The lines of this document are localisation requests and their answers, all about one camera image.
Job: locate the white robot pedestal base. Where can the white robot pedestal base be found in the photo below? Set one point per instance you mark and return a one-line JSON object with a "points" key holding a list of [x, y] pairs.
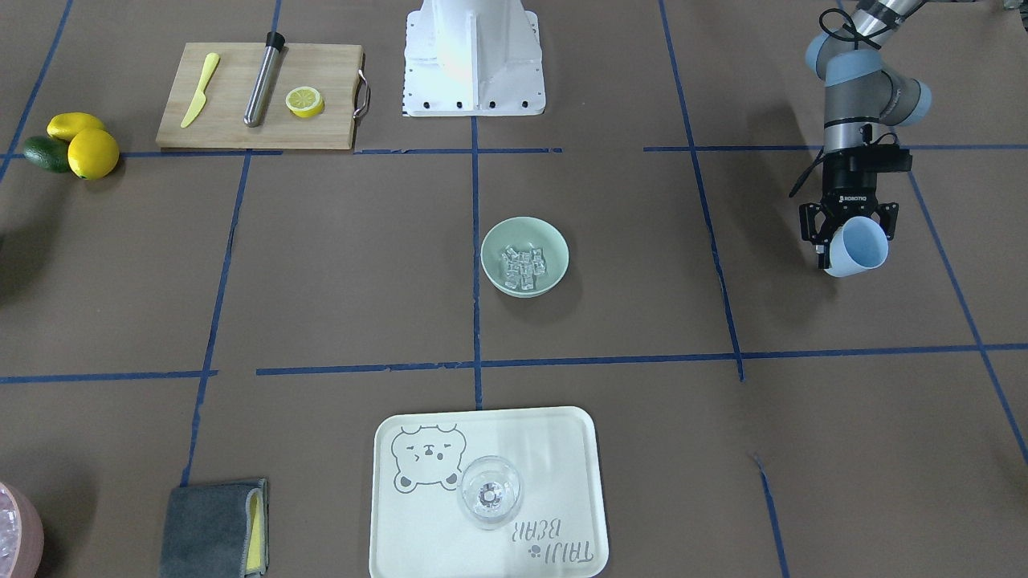
{"points": [[473, 58]]}

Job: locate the green bowl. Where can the green bowl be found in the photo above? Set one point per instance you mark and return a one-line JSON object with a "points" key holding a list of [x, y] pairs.
{"points": [[523, 232]]}

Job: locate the pink bowl with ice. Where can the pink bowl with ice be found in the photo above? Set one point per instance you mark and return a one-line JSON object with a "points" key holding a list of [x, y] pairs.
{"points": [[22, 534]]}

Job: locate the lemon half slice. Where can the lemon half slice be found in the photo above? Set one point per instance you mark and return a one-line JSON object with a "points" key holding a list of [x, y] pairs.
{"points": [[304, 102]]}

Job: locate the clear wine glass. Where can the clear wine glass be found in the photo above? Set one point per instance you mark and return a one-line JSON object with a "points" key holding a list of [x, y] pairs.
{"points": [[490, 492]]}

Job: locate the yellow plastic knife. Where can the yellow plastic knife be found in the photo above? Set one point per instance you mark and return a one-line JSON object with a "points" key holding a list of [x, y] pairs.
{"points": [[199, 98]]}

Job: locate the grey folded cloth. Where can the grey folded cloth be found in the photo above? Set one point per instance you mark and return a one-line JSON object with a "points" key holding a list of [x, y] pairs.
{"points": [[216, 530]]}

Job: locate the light blue plastic cup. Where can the light blue plastic cup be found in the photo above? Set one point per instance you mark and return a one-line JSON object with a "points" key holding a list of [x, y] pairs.
{"points": [[857, 246]]}

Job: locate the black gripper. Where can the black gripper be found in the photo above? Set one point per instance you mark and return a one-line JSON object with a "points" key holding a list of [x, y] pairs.
{"points": [[851, 190]]}

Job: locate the wooden cutting board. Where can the wooden cutting board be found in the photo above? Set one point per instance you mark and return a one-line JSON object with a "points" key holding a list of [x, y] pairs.
{"points": [[333, 69]]}

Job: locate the green lime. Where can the green lime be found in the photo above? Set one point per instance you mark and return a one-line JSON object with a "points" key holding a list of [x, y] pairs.
{"points": [[48, 153]]}

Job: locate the ice cubes in green bowl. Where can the ice cubes in green bowl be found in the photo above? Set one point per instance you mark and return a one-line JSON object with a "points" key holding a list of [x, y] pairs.
{"points": [[522, 270]]}

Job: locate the cream bear tray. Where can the cream bear tray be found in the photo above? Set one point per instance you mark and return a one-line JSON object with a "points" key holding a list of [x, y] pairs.
{"points": [[418, 528]]}

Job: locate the yellow lemon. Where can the yellow lemon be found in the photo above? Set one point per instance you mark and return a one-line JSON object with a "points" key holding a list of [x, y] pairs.
{"points": [[93, 154], [66, 126]]}

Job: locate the steel muddler rod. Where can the steel muddler rod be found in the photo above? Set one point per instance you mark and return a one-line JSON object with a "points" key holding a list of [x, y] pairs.
{"points": [[263, 85]]}

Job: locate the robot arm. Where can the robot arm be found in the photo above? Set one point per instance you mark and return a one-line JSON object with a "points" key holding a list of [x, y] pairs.
{"points": [[864, 97]]}

